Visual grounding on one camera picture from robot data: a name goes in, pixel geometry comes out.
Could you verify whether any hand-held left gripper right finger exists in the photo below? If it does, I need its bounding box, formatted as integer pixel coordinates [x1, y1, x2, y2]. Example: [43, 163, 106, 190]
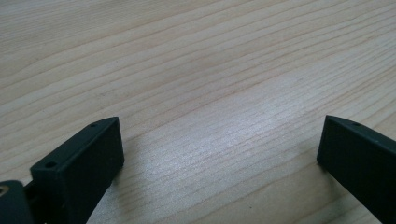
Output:
[316, 114, 396, 224]

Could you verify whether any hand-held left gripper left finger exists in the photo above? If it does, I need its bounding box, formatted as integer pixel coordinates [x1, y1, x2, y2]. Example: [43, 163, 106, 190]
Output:
[29, 116, 125, 224]

